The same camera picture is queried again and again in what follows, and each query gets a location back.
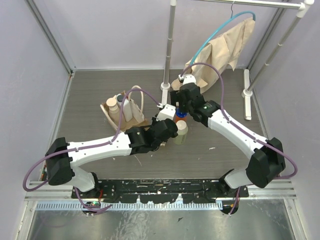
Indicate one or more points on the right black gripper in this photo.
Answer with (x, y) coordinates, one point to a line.
(176, 97)

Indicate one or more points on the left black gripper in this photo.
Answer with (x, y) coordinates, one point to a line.
(155, 120)

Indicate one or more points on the olive green lotion bottle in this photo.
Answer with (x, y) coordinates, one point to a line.
(182, 130)

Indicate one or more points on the orange bottle blue pump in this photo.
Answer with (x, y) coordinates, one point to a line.
(180, 115)

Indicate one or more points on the watermelon print canvas bag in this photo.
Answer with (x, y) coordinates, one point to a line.
(137, 111)

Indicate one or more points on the white bottle dark cap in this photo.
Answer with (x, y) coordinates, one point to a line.
(127, 112)

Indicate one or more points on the beige bottle round cap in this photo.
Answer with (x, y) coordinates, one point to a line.
(113, 109)

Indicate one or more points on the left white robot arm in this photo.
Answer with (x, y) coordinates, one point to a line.
(64, 159)

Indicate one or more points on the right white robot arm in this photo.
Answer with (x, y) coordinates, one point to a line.
(266, 160)

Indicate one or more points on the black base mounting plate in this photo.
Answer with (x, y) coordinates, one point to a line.
(160, 191)

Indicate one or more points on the beige shirt on hanger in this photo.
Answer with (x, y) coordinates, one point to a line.
(221, 52)

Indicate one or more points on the metal clothes rack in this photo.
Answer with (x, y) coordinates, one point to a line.
(248, 83)

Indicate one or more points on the teal clothes hanger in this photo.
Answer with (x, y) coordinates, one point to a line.
(232, 17)

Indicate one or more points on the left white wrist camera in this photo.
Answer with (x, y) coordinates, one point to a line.
(167, 112)

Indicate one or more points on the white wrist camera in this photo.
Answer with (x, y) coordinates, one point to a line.
(187, 79)
(167, 112)

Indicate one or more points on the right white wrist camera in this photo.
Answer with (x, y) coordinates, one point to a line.
(187, 79)

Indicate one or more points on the aluminium frame post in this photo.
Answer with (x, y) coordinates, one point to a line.
(49, 35)

